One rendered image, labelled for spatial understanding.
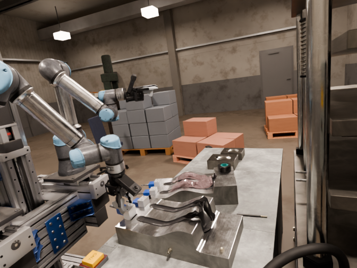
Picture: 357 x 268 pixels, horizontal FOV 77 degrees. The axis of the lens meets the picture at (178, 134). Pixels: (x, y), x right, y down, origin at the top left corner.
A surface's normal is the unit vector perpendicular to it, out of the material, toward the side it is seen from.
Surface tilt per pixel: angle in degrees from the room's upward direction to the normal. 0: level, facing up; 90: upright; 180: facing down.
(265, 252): 0
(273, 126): 90
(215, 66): 90
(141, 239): 90
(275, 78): 90
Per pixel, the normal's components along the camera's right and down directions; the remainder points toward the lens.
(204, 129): -0.61, 0.25
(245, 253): -0.13, -0.97
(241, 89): -0.33, 0.26
